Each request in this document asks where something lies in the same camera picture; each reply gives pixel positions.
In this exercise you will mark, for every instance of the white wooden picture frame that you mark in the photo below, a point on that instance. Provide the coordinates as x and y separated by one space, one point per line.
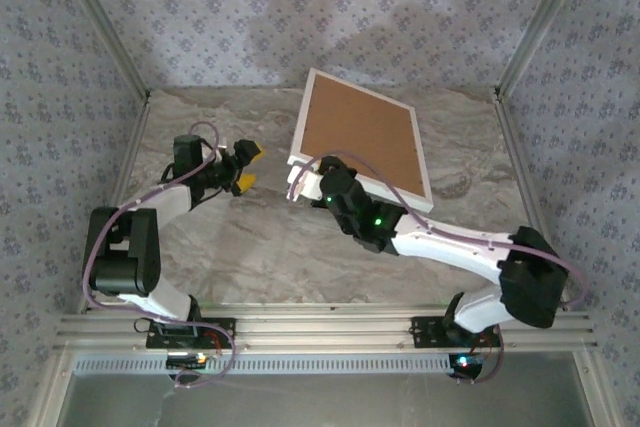
303 114

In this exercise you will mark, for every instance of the blue photo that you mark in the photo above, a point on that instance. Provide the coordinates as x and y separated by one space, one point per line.
365 132

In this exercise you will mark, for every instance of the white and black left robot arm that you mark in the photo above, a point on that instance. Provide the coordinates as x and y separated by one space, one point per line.
125 257

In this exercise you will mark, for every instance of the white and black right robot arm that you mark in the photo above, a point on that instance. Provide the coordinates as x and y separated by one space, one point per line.
450 252

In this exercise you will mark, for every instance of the small circuit board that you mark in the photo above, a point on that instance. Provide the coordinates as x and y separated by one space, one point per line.
187 361
467 363

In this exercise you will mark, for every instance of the grey metal sheet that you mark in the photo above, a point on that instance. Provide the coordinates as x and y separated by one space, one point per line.
320 404

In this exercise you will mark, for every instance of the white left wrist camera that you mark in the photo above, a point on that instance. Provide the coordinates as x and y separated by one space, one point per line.
223 151

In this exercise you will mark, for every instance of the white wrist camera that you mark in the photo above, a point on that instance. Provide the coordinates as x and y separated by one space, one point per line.
223 151
310 184

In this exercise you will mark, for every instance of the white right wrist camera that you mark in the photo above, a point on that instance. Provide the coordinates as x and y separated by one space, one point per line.
310 184

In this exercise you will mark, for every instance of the aluminium side rail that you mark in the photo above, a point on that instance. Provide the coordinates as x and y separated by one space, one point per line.
510 132
132 152

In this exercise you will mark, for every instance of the aluminium mounting rail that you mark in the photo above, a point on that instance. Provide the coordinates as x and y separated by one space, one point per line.
320 327

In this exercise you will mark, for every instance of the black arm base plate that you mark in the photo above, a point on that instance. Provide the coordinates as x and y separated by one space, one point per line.
425 334
224 323

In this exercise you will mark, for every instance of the aluminium corner post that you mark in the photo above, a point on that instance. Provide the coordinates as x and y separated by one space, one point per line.
104 22
542 22

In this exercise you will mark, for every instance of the aluminium lower post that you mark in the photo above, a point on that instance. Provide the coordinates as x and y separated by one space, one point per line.
51 392
595 392

